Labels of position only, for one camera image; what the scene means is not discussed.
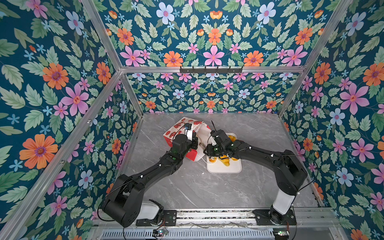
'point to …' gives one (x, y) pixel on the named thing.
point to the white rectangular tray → (235, 167)
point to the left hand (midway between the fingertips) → (197, 129)
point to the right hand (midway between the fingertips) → (204, 150)
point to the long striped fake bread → (213, 160)
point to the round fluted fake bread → (232, 138)
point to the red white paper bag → (202, 130)
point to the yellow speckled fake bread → (225, 161)
